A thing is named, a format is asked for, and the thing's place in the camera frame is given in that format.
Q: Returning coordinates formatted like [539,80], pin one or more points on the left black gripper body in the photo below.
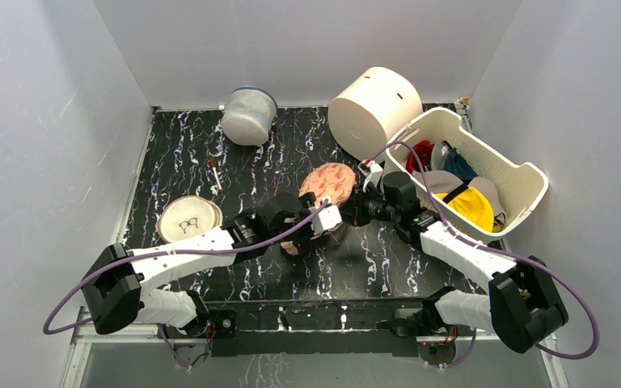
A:
[301,237]

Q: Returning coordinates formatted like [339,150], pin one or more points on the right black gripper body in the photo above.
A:
[350,209]

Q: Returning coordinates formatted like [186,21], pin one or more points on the strawberry print mesh laundry bag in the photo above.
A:
[332,180]

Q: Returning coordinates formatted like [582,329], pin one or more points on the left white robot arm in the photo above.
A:
[124,286]

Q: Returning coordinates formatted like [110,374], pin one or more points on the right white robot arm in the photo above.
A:
[520,303]

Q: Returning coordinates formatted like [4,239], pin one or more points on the yellow bra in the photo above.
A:
[473,206]

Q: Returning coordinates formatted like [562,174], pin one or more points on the cream perforated laundry basket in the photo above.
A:
[520,187]

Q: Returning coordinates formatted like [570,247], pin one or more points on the small white red pen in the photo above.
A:
[214,168]

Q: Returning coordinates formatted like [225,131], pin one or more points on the red garment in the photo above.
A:
[423,150]

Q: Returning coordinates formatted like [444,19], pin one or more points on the cream round tub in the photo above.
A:
[371,110]

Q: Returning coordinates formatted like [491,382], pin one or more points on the blue garment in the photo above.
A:
[456,164]

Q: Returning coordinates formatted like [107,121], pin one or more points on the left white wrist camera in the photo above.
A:
[325,219]

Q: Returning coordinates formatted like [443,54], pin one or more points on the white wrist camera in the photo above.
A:
[372,172]
[325,219]

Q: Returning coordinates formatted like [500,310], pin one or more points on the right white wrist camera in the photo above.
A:
[372,172]

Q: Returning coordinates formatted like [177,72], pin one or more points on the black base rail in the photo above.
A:
[325,326]

